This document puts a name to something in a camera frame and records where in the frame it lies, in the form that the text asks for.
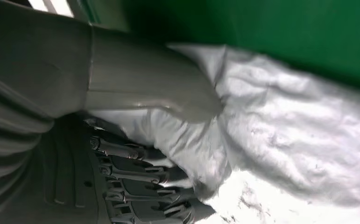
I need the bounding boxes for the green conveyor belt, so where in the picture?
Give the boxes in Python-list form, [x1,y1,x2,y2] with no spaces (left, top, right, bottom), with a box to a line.
[87,0,360,93]

